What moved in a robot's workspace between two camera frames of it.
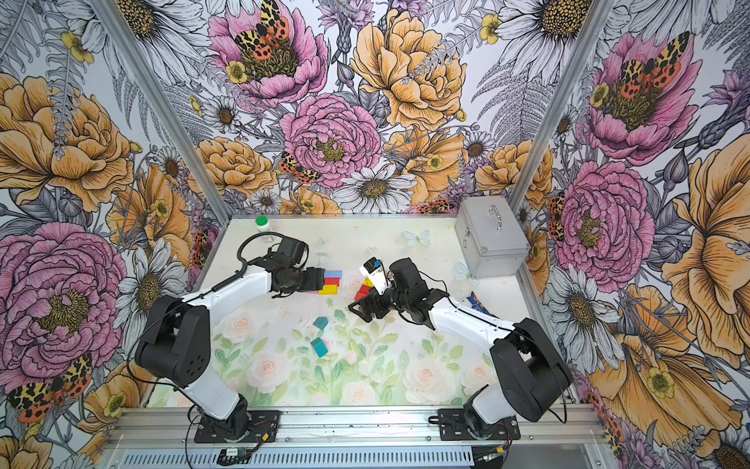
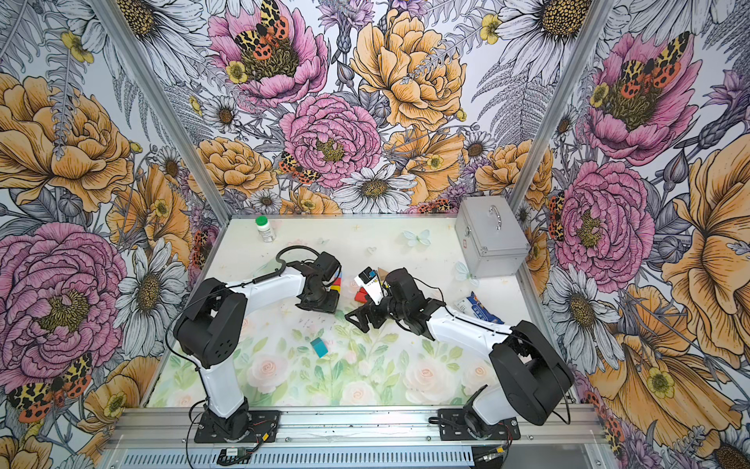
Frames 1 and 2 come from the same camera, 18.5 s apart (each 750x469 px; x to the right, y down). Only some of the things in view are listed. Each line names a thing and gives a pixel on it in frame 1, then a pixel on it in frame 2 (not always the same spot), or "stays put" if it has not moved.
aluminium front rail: x=160 y=438 stays put
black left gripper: x=314 y=280 to x=328 y=307
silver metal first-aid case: x=490 y=236 stays put
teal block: x=319 y=347 stays put
